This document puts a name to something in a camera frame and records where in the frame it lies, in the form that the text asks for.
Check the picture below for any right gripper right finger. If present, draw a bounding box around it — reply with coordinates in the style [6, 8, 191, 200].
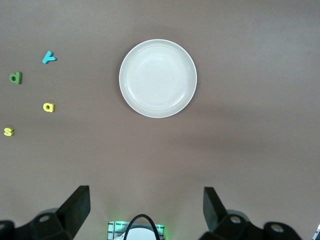
[198, 186, 303, 240]

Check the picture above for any teal letter y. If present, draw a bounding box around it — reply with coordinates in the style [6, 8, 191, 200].
[41, 50, 57, 65]

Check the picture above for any beige round plate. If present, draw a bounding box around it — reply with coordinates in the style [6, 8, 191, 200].
[118, 38, 198, 119]

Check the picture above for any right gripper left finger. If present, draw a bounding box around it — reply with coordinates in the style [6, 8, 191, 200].
[0, 185, 91, 240]

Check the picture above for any green letter d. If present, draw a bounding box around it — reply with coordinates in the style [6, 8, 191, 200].
[8, 71, 23, 85]

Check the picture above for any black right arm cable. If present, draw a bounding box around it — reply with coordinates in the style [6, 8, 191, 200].
[122, 213, 161, 240]

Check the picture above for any yellow letter a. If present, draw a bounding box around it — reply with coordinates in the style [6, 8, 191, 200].
[42, 102, 56, 113]

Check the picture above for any brown table cover sheet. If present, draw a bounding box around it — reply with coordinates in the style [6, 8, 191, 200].
[0, 0, 320, 240]

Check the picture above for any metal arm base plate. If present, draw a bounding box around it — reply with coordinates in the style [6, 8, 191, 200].
[107, 220, 166, 240]

